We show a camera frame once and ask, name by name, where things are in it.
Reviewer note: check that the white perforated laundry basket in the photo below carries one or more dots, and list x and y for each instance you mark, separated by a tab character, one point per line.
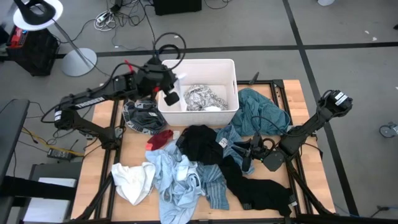
199	116

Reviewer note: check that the red garment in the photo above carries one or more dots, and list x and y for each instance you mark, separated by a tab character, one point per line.
160	139

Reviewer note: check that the pale blue geometric-print shirt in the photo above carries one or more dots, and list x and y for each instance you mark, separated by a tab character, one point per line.
177	186

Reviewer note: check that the black box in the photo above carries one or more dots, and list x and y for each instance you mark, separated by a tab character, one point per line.
177	6

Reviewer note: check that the large black garment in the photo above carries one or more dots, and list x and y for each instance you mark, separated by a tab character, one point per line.
258	193

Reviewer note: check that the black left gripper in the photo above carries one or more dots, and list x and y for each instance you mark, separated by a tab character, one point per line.
152	79

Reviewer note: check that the black and white patterned garment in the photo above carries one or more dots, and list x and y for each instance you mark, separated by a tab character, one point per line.
203	98

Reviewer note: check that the black aluminium table frame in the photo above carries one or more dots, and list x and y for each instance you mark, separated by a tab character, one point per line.
264	82

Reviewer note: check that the black crate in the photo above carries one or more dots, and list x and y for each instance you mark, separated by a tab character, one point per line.
37	56

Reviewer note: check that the grey cart with white panel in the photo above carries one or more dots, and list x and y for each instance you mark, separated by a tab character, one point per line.
46	199

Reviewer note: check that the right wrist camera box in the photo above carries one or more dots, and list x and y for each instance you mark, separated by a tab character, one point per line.
273	160

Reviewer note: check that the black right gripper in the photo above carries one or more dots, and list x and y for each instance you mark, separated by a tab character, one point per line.
259	147

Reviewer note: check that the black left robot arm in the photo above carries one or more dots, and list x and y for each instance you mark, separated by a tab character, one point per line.
93	98

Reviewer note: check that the blue striped woven shirt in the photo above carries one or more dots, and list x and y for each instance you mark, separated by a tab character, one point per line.
216	189

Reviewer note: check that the blue shirt with white tag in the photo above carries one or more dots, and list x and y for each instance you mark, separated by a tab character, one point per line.
233	137

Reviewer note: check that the grey caster wheel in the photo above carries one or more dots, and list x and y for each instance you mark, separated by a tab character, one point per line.
388	130

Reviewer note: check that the grey underwear with printed waistband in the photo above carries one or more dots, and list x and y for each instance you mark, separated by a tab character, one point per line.
144	119

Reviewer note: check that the teal dotted shirt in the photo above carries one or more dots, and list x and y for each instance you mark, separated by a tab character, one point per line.
261	109

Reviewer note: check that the white round object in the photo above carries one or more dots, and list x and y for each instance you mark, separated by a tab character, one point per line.
326	2

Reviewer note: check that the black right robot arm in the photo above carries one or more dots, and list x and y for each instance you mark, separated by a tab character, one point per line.
311	124

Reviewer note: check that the white floor stand with disc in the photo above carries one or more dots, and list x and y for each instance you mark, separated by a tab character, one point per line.
79	63

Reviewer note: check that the red case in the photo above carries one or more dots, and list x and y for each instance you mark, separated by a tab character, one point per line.
17	37

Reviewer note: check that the black power adapter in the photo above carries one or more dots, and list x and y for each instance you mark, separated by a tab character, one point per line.
59	154

